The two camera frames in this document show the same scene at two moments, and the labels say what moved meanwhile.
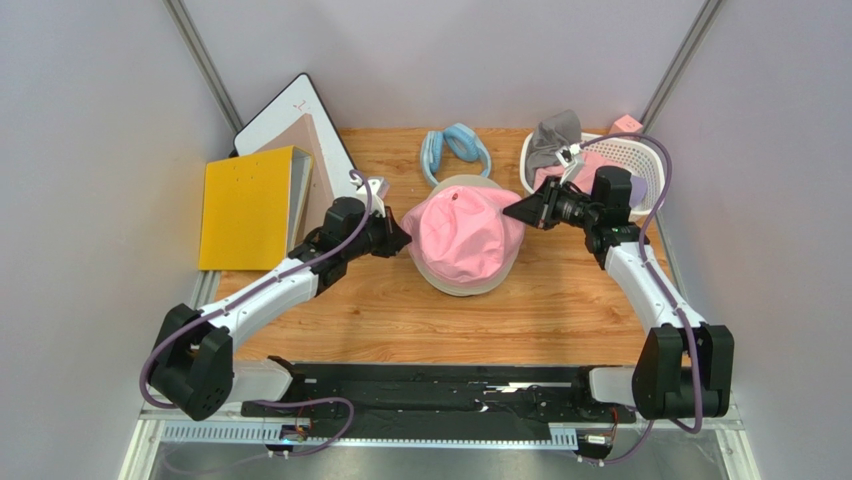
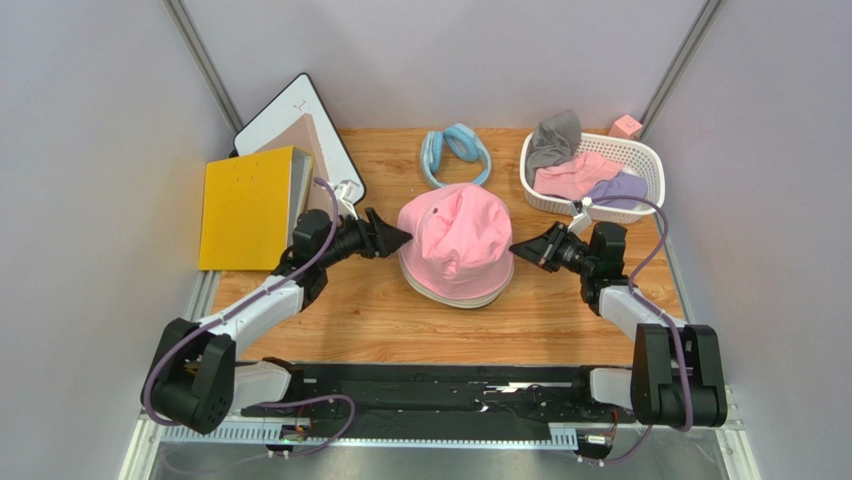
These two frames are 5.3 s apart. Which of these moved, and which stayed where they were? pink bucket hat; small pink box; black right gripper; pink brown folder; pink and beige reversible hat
Moved: pink and beige reversible hat; black right gripper
Stayed: pink bucket hat; small pink box; pink brown folder
